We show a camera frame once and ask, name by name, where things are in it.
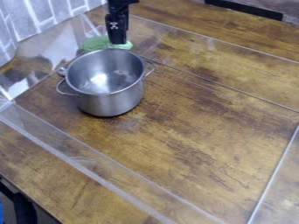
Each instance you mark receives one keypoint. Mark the green bumpy toy vegetable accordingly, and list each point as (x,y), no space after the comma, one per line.
(101,42)

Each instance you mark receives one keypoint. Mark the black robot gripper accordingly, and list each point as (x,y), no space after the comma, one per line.
(117,20)

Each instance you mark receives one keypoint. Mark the black bar at back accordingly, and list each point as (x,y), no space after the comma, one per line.
(246,9)

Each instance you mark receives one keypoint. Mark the pink handled spoon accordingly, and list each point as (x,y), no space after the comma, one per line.
(62,71)

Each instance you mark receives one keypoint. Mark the grey white patterned curtain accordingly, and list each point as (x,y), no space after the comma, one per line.
(28,17)

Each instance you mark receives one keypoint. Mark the stainless steel pot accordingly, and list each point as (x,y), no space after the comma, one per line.
(106,81)

